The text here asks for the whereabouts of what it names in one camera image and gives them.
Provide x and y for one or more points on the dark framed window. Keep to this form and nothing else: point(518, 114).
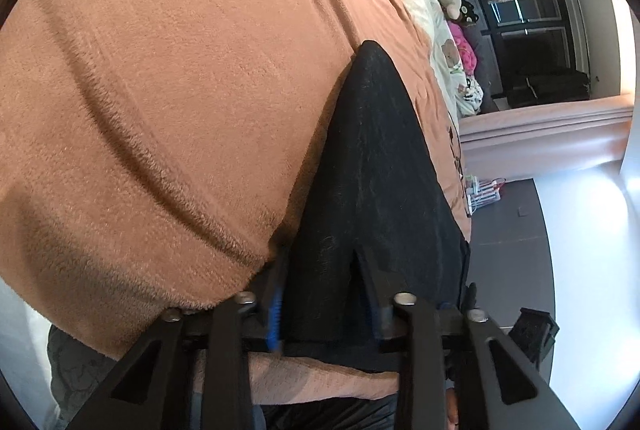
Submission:
point(540, 35)

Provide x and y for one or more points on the brown fleece blanket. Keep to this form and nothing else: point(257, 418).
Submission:
point(150, 110)

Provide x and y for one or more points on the grey patterned cloth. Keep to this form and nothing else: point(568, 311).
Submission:
point(75, 375)

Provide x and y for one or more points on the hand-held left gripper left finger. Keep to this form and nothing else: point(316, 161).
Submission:
point(274, 325)

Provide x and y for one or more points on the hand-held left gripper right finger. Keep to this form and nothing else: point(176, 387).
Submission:
point(380, 325)

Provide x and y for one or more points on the pink cloth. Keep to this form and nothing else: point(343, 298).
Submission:
point(465, 52)

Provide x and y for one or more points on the black pants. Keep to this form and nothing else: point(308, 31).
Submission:
point(380, 160)

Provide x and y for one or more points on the black low seat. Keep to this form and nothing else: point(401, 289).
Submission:
point(550, 87)

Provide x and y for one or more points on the dark plush toy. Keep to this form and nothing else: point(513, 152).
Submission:
point(469, 13)

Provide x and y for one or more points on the dark grey cloth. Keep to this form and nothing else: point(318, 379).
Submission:
point(484, 60)

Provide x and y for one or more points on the black and white printed cloth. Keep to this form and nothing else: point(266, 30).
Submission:
point(467, 92)

